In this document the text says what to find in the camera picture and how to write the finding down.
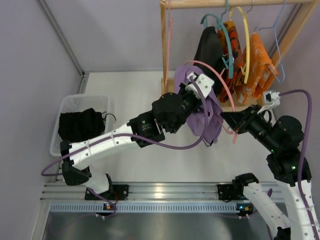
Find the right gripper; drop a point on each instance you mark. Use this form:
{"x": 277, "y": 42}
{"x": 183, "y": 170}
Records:
{"x": 245, "y": 121}

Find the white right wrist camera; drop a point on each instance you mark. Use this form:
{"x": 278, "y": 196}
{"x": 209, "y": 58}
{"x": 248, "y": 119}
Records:
{"x": 271, "y": 100}

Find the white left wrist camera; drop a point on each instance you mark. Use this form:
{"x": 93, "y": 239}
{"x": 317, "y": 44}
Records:
{"x": 202, "y": 81}

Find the grey slotted cable duct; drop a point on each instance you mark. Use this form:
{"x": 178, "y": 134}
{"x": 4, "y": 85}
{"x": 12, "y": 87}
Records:
{"x": 160, "y": 207}

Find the teal plastic hanger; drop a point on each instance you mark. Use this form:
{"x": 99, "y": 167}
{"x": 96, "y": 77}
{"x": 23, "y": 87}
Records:
{"x": 220, "y": 25}

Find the pink wire hanger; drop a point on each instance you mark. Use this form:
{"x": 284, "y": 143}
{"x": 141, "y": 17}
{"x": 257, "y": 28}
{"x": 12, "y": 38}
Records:
{"x": 169, "y": 37}

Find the aluminium mounting rail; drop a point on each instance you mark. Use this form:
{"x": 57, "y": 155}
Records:
{"x": 143, "y": 191}

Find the blue wire hanger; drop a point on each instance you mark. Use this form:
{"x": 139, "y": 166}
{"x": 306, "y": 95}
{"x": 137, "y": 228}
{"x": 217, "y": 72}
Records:
{"x": 274, "y": 28}

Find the white plastic basket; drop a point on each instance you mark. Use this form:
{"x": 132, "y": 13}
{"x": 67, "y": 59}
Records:
{"x": 79, "y": 103}

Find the black trousers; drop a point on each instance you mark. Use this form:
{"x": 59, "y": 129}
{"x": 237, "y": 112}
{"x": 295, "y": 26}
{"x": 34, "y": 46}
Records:
{"x": 210, "y": 47}
{"x": 80, "y": 126}

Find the yellow plastic hanger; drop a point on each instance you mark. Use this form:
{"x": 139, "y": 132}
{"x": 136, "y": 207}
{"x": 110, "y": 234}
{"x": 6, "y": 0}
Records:
{"x": 246, "y": 68}

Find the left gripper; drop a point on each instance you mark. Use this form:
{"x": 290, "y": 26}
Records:
{"x": 191, "y": 100}

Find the pink plastic hanger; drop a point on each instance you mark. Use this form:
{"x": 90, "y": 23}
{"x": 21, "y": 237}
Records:
{"x": 219, "y": 76}

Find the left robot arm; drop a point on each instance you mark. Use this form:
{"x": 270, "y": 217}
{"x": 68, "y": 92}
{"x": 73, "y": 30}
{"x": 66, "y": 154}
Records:
{"x": 167, "y": 115}

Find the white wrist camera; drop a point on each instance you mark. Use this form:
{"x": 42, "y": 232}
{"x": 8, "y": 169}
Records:
{"x": 271, "y": 100}
{"x": 202, "y": 81}

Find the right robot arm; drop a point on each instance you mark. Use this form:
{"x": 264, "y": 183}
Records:
{"x": 290, "y": 170}

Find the bright orange trousers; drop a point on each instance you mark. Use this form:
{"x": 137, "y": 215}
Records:
{"x": 262, "y": 72}

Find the wooden clothes rack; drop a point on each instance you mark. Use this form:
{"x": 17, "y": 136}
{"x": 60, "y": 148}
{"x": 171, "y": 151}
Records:
{"x": 303, "y": 14}

